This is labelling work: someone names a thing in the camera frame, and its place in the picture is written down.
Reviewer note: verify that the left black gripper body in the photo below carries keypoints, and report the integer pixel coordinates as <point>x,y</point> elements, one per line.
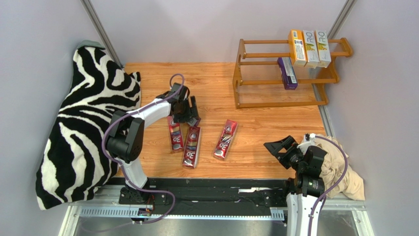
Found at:
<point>184,112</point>

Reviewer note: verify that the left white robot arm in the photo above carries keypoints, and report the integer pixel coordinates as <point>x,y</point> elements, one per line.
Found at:
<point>123,140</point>

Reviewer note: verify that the orange wooden shelf rack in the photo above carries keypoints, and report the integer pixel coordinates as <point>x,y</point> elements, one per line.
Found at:
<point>257,78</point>

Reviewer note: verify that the silver yellow R.O.C.S. toothpaste box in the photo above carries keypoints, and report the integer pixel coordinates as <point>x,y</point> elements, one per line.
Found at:
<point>311,51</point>

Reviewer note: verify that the orange white R.O.C.S. toothpaste box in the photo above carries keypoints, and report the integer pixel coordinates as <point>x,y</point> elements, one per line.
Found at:
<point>323,48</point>

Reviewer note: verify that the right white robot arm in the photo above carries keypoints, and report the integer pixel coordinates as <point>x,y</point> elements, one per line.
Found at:
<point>303,192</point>

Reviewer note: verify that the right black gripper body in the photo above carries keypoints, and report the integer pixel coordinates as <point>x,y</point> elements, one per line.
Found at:
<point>285,151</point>

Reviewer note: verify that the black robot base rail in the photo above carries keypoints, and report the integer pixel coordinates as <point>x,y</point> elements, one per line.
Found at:
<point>189,198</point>

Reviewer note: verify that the red 3d toothpaste box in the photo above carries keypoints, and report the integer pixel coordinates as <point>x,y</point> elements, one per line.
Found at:
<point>192,147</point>
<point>225,140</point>

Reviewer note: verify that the small red toothpaste box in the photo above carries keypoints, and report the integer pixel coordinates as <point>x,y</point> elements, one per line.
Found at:
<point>175,133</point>

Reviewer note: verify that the purple white R.O.C.S. toothpaste box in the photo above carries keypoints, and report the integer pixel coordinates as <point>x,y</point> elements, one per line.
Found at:
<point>193,122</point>

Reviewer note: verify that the zebra pattern cushion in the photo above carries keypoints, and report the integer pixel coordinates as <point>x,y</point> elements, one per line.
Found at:
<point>73,166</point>

